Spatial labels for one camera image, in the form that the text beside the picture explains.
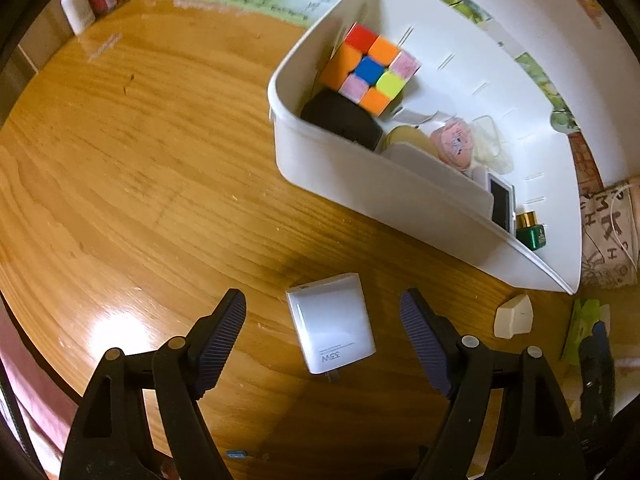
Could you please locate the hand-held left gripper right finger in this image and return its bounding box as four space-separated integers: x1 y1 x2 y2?
399 287 586 480

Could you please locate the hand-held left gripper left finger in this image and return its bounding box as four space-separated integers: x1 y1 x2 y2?
59 287 248 480

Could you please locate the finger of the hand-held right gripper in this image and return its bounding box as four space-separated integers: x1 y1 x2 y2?
576 321 617 425

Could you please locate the white power adapter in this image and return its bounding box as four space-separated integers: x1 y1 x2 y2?
286 273 377 385

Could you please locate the white plastic storage bin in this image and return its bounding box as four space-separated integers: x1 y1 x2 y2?
267 0 586 296

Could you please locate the perfume bottle with green cap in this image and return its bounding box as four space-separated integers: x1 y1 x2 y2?
515 211 548 251

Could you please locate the white compact camera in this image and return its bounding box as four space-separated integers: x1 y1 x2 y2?
470 170 517 235

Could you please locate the pink round compact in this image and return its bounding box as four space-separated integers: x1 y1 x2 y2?
430 116 476 173

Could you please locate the cream round compact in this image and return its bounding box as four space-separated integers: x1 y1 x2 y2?
385 125 433 158

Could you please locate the clear plastic case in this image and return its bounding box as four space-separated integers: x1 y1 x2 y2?
470 115 515 176

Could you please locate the black charger plug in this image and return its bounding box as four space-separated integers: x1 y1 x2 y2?
300 89 385 151

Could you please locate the colourful puzzle cube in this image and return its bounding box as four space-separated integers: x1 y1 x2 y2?
319 22 422 118

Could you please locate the green tissue pack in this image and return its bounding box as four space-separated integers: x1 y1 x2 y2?
560 297 613 363

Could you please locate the small beige box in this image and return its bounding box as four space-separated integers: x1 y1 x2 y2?
494 294 535 339

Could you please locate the printed fabric bag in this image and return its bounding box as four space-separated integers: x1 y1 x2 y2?
577 175 640 291

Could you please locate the brown drawn cardboard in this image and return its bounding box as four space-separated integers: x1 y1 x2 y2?
567 127 606 196

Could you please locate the grape print paper strip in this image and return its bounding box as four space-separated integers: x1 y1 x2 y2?
140 0 581 133

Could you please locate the white plastic bottle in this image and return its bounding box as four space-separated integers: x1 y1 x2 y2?
61 0 97 36

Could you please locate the bear wall sticker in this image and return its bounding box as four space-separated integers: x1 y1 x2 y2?
575 0 603 28

